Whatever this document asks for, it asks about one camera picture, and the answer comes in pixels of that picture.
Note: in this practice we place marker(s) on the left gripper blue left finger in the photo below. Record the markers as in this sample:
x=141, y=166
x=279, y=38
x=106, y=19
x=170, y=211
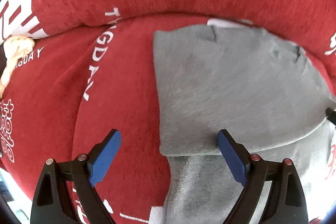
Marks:
x=52, y=201

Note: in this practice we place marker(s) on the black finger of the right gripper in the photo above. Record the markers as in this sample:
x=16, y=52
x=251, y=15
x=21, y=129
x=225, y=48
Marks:
x=331, y=115

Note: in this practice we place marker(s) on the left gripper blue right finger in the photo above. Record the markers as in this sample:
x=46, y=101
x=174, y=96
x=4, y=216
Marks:
x=286, y=201

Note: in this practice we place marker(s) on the grey knit sweater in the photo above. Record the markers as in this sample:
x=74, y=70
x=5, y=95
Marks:
x=263, y=90

